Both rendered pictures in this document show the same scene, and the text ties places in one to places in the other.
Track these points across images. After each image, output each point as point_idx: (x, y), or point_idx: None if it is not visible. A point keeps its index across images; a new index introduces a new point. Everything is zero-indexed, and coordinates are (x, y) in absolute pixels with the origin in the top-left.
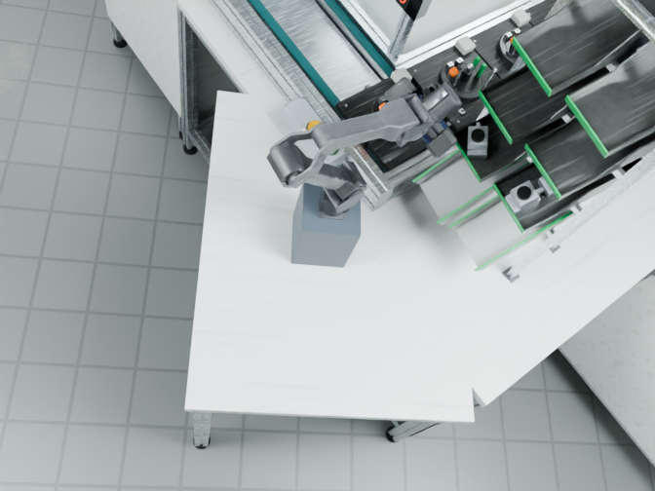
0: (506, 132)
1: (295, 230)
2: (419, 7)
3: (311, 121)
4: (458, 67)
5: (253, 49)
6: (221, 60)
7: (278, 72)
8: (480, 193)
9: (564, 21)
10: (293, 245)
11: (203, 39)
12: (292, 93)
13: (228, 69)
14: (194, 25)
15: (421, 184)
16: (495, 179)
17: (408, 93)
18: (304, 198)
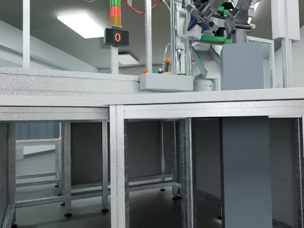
0: (220, 6)
1: (246, 74)
2: (128, 35)
3: (162, 73)
4: (143, 71)
5: (77, 88)
6: (67, 101)
7: (110, 82)
8: (216, 65)
9: None
10: (255, 82)
11: (31, 104)
12: (129, 84)
13: (79, 101)
14: (12, 101)
15: (206, 77)
16: (211, 60)
17: (195, 7)
18: (237, 43)
